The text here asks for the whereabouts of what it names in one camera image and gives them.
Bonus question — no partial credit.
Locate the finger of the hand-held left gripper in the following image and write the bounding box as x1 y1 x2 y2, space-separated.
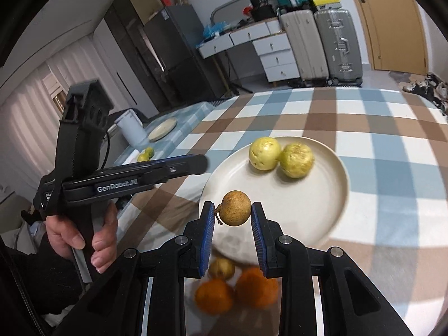
150 154 209 185

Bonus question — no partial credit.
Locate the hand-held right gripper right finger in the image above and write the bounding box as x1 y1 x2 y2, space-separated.
250 202 415 336

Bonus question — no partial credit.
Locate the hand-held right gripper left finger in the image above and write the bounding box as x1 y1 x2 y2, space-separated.
68 201 216 336

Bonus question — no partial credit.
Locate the brown longan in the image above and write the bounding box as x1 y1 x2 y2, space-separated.
214 191 253 227
209 257 236 281

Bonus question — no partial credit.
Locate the orange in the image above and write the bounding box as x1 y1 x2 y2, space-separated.
194 279 234 315
235 267 280 309

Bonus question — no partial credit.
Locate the large cream plate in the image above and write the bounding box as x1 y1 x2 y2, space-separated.
198 136 351 265

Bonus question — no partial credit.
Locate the person's left forearm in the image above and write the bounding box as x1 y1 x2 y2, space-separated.
21 241 86 326

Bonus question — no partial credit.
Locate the person's left hand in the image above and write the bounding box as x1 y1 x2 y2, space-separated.
45 203 120 274

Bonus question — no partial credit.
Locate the small cream plate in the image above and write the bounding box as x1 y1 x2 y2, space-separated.
147 118 178 141

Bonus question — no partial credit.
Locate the light blue checked tablecloth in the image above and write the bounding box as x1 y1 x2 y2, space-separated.
122 101 214 165

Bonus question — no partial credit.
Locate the white kettle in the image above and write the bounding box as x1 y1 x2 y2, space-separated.
114 109 146 148

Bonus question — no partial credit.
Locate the white curtain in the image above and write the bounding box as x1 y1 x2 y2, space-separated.
0 35 158 218

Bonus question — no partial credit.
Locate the smooth yellow guava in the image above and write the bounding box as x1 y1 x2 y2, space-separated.
249 137 282 171

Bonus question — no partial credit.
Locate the rough yellow guava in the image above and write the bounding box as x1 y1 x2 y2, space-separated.
279 143 314 179

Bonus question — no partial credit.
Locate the dark wardrobe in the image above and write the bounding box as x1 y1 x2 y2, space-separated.
104 0 169 114

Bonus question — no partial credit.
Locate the dark grey refrigerator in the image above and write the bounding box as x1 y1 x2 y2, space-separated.
142 4 228 100

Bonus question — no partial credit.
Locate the blue plastic bag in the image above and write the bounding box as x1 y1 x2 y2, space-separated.
203 21 232 39

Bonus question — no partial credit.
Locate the white desk with drawers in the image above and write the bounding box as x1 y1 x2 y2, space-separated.
198 17 302 85

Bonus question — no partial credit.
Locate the large cardboard box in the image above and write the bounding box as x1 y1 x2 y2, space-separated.
122 0 163 25

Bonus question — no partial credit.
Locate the beige suitcase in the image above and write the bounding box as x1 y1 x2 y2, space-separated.
280 9 330 86

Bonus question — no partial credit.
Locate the person's black jacket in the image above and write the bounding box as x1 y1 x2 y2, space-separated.
0 238 46 336

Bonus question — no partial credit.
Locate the silver suitcase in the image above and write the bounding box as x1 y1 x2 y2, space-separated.
313 7 365 86

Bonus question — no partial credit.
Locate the yellow and black box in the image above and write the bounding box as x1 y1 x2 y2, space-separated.
311 0 342 10

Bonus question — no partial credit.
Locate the pile of shoes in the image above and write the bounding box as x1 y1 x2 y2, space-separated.
390 71 448 116

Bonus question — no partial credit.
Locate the wooden door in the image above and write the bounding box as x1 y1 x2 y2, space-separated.
341 0 429 76

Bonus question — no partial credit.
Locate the black cable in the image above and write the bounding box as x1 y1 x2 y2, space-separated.
100 131 112 170

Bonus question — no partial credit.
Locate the grey arched frame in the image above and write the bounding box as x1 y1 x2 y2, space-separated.
210 0 253 25

